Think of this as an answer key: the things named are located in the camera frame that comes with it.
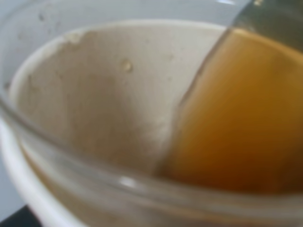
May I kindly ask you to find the glass cup with blue sleeve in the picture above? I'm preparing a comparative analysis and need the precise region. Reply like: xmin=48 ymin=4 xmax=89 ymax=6
xmin=0 ymin=0 xmax=303 ymax=227

